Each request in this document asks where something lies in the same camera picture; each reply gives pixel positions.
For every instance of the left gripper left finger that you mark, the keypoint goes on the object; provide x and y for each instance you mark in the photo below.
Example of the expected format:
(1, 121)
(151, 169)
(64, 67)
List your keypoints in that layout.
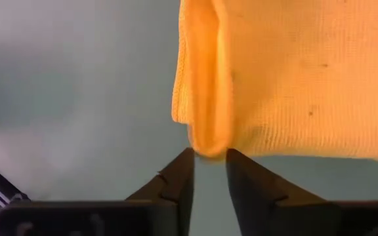
(182, 183)

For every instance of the yellow microfiber towel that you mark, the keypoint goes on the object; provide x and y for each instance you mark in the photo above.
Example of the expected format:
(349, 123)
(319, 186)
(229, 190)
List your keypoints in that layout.
(290, 82)

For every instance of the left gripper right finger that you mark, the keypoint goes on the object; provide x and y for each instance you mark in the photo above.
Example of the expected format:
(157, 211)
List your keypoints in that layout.
(254, 190)

